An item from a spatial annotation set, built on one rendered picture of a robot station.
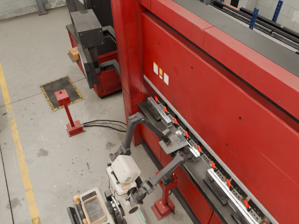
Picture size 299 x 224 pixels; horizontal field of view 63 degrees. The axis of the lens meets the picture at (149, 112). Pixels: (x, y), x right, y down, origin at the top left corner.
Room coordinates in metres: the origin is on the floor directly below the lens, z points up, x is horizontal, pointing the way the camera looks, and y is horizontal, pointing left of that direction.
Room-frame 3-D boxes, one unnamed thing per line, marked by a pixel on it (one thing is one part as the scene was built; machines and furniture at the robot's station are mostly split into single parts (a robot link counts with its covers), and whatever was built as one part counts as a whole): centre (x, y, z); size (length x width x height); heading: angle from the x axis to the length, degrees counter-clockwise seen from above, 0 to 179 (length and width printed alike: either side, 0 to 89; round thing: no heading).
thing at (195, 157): (1.59, -0.40, 0.92); 0.39 x 0.06 x 0.10; 28
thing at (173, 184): (1.30, -0.16, 0.75); 0.20 x 0.16 x 0.18; 29
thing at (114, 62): (2.66, 0.47, 1.18); 0.40 x 0.24 x 0.07; 28
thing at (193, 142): (1.48, -0.45, 1.18); 0.15 x 0.09 x 0.17; 28
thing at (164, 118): (2.12, -0.12, 0.92); 0.50 x 0.06 x 0.10; 28
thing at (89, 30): (2.52, 0.65, 1.53); 0.51 x 0.25 x 0.85; 20
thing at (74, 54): (3.36, 1.11, 1.04); 0.30 x 0.26 x 0.12; 29
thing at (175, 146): (1.57, -0.24, 1.00); 0.26 x 0.18 x 0.01; 118
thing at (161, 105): (2.01, -0.17, 1.18); 0.15 x 0.09 x 0.17; 28
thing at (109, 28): (2.66, 0.47, 1.67); 0.40 x 0.24 x 0.07; 28
